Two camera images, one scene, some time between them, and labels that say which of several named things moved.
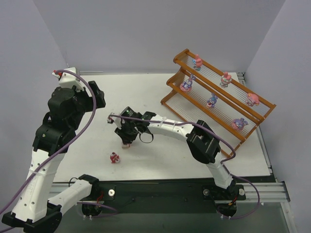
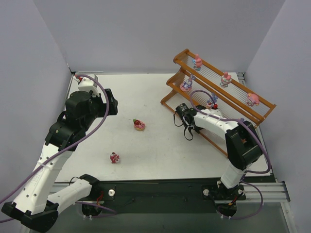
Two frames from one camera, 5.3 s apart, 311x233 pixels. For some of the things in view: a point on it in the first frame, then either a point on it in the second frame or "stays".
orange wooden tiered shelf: x=204 y=94 stays
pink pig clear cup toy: x=226 y=79 stays
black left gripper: x=95 y=96 -> x=112 y=102
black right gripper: x=125 y=135 -> x=182 y=111
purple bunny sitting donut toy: x=186 y=86 stays
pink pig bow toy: x=252 y=99 stays
